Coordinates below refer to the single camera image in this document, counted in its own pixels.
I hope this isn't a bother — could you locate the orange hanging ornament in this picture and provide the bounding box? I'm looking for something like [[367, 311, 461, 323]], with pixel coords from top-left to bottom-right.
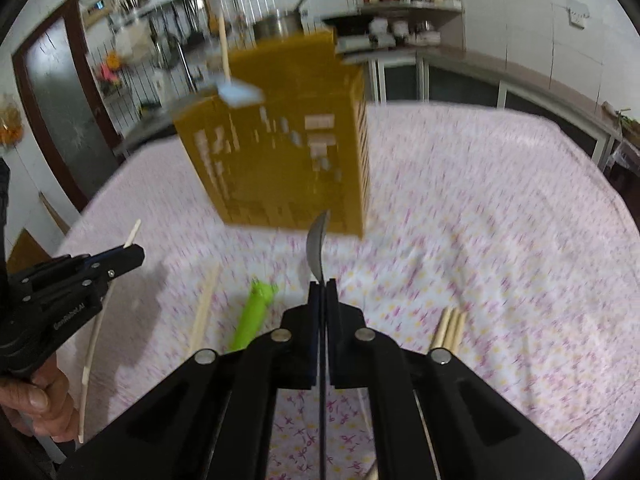
[[0, 92, 26, 146]]

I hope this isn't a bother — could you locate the yellow perforated utensil holder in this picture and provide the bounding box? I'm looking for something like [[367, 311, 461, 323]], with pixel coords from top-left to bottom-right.
[[172, 27, 371, 238]]

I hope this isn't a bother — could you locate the kitchen counter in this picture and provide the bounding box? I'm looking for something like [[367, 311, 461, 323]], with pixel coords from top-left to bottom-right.
[[345, 42, 626, 166]]

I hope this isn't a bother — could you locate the white wall socket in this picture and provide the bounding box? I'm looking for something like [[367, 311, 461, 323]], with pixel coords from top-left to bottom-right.
[[567, 2, 592, 29]]

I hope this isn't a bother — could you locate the floral tablecloth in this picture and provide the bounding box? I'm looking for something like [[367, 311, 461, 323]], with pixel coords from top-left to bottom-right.
[[52, 100, 631, 480]]

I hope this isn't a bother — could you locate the metal spoon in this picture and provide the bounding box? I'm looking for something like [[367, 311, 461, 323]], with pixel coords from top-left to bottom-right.
[[306, 211, 334, 480]]

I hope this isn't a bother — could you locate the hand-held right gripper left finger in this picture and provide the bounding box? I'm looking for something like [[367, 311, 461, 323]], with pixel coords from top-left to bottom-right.
[[57, 282, 323, 480]]

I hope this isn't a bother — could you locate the stainless steel sink counter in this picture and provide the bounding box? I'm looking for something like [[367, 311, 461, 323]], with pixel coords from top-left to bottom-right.
[[112, 92, 221, 158]]

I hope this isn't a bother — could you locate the wooden stick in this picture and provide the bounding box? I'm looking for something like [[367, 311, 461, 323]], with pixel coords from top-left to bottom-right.
[[39, 191, 71, 235]]

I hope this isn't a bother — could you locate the person's left hand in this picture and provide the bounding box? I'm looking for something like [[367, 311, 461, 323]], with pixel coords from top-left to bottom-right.
[[0, 364, 74, 444]]

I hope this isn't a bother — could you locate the brown cardboard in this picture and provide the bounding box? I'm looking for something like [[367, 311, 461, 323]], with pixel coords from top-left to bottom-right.
[[7, 227, 57, 275]]

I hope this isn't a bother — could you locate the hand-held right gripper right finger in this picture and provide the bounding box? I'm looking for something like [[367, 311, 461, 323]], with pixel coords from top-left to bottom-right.
[[325, 280, 586, 480]]

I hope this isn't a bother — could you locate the green frog handle spoon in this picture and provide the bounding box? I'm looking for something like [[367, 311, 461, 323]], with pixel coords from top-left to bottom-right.
[[229, 277, 278, 352]]

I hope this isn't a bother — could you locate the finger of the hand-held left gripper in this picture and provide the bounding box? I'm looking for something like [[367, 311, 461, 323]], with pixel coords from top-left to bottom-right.
[[10, 248, 121, 288], [20, 246, 146, 306]]

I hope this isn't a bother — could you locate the metal wire rack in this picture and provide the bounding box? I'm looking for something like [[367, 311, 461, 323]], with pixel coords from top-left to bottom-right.
[[95, 47, 168, 116]]

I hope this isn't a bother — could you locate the brown door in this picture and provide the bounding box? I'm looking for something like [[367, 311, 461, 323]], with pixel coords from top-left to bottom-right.
[[12, 0, 126, 211]]

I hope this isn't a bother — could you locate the metal pot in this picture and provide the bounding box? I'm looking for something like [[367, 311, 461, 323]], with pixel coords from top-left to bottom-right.
[[252, 7, 306, 41]]

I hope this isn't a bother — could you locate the wooden chopstick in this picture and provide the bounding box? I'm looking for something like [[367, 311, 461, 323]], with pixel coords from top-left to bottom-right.
[[77, 218, 142, 444], [190, 265, 222, 356], [450, 311, 469, 352], [440, 308, 458, 351], [217, 14, 232, 83], [431, 307, 450, 350]]

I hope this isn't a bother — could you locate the corner shelf with jars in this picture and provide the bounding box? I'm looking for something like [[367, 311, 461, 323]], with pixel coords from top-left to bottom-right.
[[350, 0, 466, 48]]

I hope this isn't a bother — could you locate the white spoon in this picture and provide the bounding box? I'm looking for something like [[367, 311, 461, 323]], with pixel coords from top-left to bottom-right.
[[215, 77, 265, 108]]

